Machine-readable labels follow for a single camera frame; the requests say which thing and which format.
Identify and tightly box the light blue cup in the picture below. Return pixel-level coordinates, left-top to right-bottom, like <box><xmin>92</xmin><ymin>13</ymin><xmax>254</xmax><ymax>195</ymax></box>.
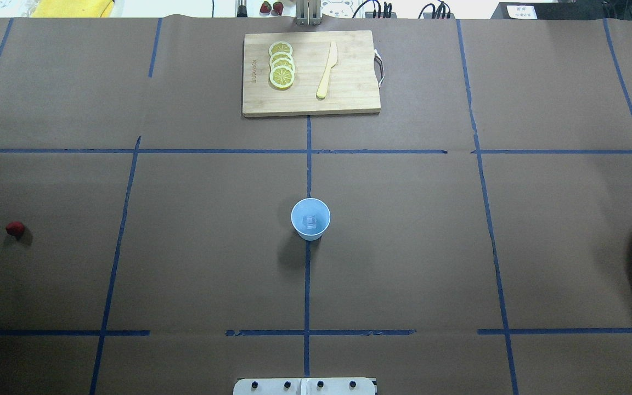
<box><xmin>290</xmin><ymin>198</ymin><xmax>331</xmax><ymax>241</ymax></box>

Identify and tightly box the ice cube in cup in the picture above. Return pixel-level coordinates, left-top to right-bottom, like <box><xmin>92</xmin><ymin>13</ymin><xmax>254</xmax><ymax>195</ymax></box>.
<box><xmin>303</xmin><ymin>215</ymin><xmax>319</xmax><ymax>232</ymax></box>

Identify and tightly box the yellow plastic knife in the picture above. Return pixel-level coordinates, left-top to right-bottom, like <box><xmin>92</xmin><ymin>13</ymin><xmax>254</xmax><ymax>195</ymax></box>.
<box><xmin>316</xmin><ymin>42</ymin><xmax>338</xmax><ymax>100</ymax></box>

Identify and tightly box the wooden cutting board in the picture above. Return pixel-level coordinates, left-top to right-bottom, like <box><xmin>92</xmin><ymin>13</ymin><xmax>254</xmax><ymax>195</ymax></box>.
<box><xmin>242</xmin><ymin>30</ymin><xmax>381</xmax><ymax>117</ymax></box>

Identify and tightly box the lemon slice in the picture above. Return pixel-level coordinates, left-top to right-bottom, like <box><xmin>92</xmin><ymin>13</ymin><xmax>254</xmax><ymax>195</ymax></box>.
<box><xmin>270</xmin><ymin>52</ymin><xmax>295</xmax><ymax>68</ymax></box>
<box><xmin>270</xmin><ymin>65</ymin><xmax>295</xmax><ymax>75</ymax></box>
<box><xmin>269</xmin><ymin>72</ymin><xmax>296</xmax><ymax>90</ymax></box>
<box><xmin>268</xmin><ymin>42</ymin><xmax>293</xmax><ymax>57</ymax></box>

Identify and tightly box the strawberry on side desk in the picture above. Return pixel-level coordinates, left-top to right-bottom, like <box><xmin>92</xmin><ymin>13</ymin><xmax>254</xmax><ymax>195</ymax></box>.
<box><xmin>260</xmin><ymin>1</ymin><xmax>273</xmax><ymax>15</ymax></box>

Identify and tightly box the red strawberry on table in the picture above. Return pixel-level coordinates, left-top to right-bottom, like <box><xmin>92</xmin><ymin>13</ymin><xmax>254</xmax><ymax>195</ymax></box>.
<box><xmin>5</xmin><ymin>222</ymin><xmax>26</xmax><ymax>240</ymax></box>

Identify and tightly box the yellow cloth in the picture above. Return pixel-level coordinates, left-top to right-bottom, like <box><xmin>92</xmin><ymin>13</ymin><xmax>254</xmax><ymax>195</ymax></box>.
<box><xmin>32</xmin><ymin>1</ymin><xmax>115</xmax><ymax>18</ymax></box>

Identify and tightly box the aluminium frame post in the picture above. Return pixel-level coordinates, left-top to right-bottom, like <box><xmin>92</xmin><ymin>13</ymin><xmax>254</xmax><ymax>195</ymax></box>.
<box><xmin>295</xmin><ymin>0</ymin><xmax>323</xmax><ymax>26</ymax></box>

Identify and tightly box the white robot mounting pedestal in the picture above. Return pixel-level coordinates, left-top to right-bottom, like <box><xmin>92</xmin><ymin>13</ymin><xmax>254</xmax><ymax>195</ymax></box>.
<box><xmin>233</xmin><ymin>377</ymin><xmax>378</xmax><ymax>394</ymax></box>

